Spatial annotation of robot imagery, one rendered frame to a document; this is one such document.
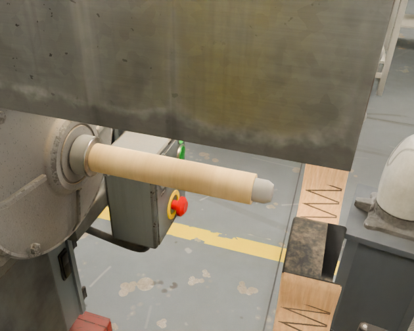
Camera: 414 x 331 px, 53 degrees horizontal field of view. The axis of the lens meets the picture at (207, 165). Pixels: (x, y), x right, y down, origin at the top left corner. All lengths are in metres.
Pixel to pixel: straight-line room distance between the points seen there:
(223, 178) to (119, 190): 0.38
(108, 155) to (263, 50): 0.29
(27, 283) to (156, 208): 0.25
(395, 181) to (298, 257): 0.91
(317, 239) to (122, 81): 0.20
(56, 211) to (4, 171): 0.10
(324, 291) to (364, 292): 1.09
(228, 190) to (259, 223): 1.90
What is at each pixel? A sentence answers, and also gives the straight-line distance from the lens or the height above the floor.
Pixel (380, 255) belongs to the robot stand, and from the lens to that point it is 1.31.
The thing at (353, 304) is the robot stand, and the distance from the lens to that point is 1.47.
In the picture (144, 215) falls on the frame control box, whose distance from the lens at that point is 0.77.
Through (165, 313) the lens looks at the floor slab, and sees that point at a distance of 1.88.
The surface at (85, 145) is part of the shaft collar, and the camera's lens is 0.46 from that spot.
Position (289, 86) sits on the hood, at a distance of 0.20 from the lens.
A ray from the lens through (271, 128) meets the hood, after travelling 0.21.
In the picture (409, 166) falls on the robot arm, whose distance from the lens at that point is 1.20.
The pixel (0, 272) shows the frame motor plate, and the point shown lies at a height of 1.10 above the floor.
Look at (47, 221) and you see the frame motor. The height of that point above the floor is 1.19.
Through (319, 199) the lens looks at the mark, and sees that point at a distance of 0.47.
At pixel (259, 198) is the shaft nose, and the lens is 0.41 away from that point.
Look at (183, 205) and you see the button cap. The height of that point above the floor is 0.99.
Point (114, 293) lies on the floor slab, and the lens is 1.98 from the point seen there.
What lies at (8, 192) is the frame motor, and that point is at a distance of 0.44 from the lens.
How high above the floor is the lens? 1.50
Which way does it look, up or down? 33 degrees down
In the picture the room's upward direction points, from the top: 2 degrees clockwise
